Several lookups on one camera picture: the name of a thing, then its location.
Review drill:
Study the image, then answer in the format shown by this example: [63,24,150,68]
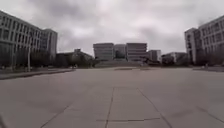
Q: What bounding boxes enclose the wide grey stairway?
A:
[94,59,145,69]

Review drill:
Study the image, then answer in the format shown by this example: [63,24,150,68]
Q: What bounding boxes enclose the pale pole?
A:
[27,33,32,72]

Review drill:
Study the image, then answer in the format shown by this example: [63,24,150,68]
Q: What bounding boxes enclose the tall grey building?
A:
[184,14,224,66]

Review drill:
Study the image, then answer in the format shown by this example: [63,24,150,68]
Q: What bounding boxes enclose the large grey gridded-window building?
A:
[0,9,58,68]

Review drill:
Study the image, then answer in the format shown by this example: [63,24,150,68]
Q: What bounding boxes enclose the twin-block grey building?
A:
[92,42,148,63]

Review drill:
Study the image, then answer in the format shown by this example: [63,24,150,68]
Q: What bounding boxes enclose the row of dark trees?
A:
[194,49,224,67]
[0,49,96,69]

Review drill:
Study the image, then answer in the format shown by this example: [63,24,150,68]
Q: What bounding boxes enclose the grey paved plaza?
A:
[0,67,224,128]

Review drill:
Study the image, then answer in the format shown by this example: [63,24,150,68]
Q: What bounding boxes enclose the low dark building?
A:
[56,48,95,68]

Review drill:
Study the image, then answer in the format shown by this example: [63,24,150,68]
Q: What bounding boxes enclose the low pale building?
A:
[161,51,189,66]

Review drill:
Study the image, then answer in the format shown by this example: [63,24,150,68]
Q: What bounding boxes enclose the small grey building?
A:
[146,49,162,64]

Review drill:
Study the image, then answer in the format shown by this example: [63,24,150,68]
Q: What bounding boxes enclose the dark raised kerb strip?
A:
[0,68,75,80]

